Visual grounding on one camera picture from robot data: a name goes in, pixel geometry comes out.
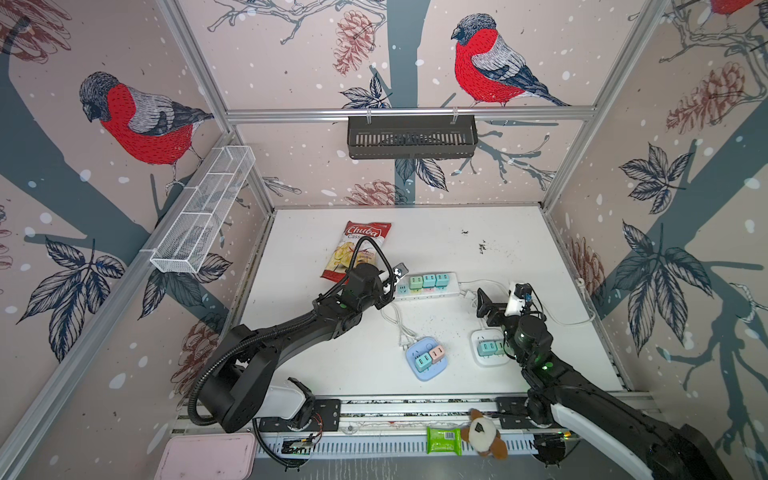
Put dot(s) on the pink tray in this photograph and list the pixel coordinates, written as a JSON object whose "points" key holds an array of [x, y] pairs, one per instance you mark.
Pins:
{"points": [[208, 456]]}

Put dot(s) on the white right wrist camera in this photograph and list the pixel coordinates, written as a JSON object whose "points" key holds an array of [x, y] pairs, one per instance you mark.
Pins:
{"points": [[520, 300]]}

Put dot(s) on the green plug adapter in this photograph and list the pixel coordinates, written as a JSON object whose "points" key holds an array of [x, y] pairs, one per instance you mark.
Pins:
{"points": [[416, 283], [500, 347]]}

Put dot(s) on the black hanging wire basket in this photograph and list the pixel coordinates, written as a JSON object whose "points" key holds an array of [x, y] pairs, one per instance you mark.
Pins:
{"points": [[412, 137]]}

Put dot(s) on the white long power strip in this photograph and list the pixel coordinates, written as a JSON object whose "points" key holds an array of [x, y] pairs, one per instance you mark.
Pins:
{"points": [[403, 293]]}

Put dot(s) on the brown white plush toy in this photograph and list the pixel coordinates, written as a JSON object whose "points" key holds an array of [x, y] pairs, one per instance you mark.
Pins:
{"points": [[483, 436]]}

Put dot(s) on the blue square power socket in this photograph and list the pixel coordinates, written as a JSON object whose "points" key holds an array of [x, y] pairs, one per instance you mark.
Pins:
{"points": [[424, 345]]}

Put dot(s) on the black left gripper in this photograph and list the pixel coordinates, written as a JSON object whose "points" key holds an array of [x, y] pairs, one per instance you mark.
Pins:
{"points": [[388, 297]]}

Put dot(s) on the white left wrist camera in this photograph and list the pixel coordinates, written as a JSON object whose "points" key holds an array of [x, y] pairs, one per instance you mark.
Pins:
{"points": [[392, 276]]}

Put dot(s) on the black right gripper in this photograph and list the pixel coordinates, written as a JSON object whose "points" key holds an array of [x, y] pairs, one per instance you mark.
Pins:
{"points": [[499, 309]]}

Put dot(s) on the green wet wipes pack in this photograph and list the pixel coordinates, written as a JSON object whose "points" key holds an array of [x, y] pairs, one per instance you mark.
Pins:
{"points": [[443, 440]]}

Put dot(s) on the white square power socket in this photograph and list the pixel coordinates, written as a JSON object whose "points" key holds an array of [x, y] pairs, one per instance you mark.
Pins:
{"points": [[487, 334]]}

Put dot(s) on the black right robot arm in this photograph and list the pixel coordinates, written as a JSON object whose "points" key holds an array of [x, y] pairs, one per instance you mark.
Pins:
{"points": [[644, 447]]}

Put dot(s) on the pink plug adapter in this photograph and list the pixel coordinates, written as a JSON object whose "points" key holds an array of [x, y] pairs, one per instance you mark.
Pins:
{"points": [[437, 354]]}

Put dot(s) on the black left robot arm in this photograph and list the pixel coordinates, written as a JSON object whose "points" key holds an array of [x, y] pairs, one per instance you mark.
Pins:
{"points": [[233, 384]]}

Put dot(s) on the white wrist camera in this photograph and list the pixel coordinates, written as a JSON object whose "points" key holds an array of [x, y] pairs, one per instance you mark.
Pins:
{"points": [[392, 276], [520, 300]]}

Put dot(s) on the red Chuba cassava chips bag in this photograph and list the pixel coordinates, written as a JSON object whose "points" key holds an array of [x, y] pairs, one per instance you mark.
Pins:
{"points": [[348, 254]]}

